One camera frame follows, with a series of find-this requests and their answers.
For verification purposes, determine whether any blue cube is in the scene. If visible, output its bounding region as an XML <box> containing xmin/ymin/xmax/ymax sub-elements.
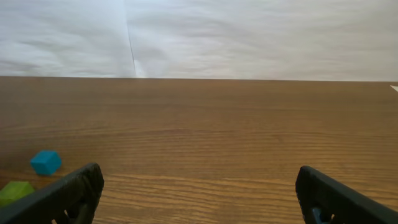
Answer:
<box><xmin>29</xmin><ymin>150</ymin><xmax>63</xmax><ymax>177</ymax></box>

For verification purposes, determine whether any green cube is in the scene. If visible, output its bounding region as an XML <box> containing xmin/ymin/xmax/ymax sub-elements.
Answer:
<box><xmin>0</xmin><ymin>180</ymin><xmax>35</xmax><ymax>208</ymax></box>

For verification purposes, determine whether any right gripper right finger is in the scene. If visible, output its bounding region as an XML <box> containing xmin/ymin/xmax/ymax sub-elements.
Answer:
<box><xmin>295</xmin><ymin>165</ymin><xmax>398</xmax><ymax>224</ymax></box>

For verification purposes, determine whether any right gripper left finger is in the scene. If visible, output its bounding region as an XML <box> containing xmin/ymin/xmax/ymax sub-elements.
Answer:
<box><xmin>0</xmin><ymin>162</ymin><xmax>105</xmax><ymax>224</ymax></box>

